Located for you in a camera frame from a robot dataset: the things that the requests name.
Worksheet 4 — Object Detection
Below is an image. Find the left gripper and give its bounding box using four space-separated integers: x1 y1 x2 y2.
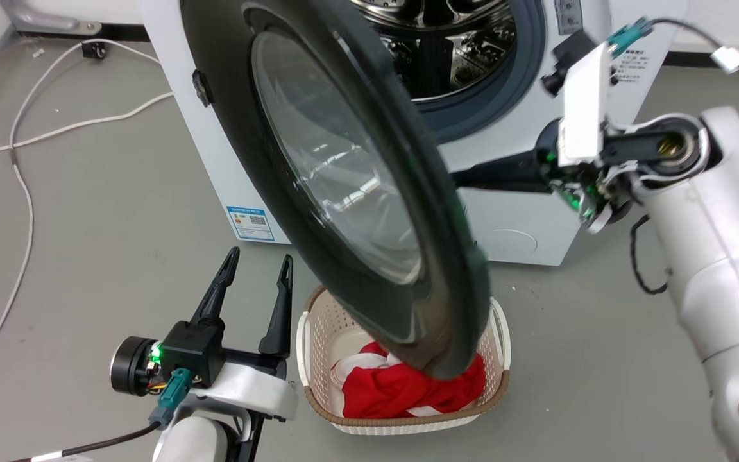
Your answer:
110 246 299 422

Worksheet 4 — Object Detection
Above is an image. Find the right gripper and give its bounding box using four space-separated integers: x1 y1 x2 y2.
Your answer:
452 114 710 234

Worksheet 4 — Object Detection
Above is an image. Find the dark round washing machine door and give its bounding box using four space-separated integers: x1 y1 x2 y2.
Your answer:
179 0 493 381

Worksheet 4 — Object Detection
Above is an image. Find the white front-load washing machine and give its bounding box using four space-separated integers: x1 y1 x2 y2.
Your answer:
139 0 689 268

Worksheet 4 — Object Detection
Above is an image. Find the grey-blue rubber door gasket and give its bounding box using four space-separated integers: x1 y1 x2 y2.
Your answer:
408 0 548 146

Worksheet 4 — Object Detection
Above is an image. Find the steel washing machine drum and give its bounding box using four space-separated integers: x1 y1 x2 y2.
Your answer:
349 0 519 102

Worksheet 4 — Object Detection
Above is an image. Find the grey door latch socket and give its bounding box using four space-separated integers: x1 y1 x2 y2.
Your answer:
554 0 584 36

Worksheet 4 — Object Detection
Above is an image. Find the round white filter cover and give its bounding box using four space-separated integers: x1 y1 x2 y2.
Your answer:
477 228 538 259

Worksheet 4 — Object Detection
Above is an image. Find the blue energy label sticker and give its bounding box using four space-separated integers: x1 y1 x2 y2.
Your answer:
225 205 276 243

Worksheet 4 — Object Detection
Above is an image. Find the white garment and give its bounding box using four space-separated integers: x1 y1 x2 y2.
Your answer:
330 330 378 386

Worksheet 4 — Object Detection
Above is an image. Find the red garment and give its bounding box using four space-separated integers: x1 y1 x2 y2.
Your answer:
330 341 488 420

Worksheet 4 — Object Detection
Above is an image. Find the cream perforated laundry basket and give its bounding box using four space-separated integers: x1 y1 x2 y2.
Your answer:
295 285 512 436

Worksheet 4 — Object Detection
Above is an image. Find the grey metal floor pipe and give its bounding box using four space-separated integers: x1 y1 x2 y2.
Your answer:
0 0 103 37

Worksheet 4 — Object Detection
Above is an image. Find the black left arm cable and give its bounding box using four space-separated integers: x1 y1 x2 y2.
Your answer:
10 368 192 462

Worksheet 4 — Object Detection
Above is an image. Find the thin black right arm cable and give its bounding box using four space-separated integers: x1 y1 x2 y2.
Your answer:
629 214 673 296

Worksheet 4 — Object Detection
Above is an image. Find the white floor cable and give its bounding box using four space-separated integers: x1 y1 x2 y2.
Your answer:
0 38 162 392
0 92 175 166

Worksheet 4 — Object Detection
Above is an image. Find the black cable with white adapter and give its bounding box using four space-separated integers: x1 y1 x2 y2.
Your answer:
607 18 739 115

